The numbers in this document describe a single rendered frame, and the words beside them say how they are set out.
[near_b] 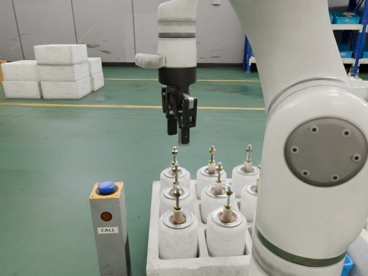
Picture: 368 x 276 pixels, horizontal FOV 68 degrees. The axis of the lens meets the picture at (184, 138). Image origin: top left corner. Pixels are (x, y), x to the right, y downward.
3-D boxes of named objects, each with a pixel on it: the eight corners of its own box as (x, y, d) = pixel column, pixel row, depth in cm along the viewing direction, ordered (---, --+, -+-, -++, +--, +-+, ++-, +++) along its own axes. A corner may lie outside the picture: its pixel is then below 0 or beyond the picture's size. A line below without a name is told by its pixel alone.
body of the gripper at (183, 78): (204, 63, 51) (203, 112, 54) (186, 59, 58) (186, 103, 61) (166, 64, 48) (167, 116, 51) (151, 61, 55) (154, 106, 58)
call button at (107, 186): (114, 195, 65) (113, 188, 64) (97, 196, 65) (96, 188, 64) (116, 187, 69) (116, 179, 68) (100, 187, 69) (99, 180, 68)
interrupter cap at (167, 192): (157, 196, 76) (157, 194, 75) (172, 184, 82) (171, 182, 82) (182, 203, 72) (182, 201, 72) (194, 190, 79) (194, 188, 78)
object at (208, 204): (205, 256, 79) (206, 202, 72) (196, 233, 88) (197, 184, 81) (236, 251, 81) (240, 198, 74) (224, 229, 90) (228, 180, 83)
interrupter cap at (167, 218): (165, 210, 70) (164, 207, 70) (194, 211, 70) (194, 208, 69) (159, 229, 63) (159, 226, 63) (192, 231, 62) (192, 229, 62)
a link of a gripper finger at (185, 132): (180, 118, 53) (180, 142, 55) (186, 122, 51) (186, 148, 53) (187, 118, 54) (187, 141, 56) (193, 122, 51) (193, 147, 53)
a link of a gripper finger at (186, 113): (182, 97, 49) (179, 125, 53) (186, 101, 48) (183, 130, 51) (195, 95, 50) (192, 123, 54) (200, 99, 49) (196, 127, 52)
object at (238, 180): (231, 225, 92) (235, 177, 85) (227, 207, 101) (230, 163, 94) (260, 225, 91) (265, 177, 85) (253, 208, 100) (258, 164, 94)
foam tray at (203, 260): (303, 314, 70) (315, 260, 63) (149, 325, 67) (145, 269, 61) (256, 218, 106) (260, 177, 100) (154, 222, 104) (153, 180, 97)
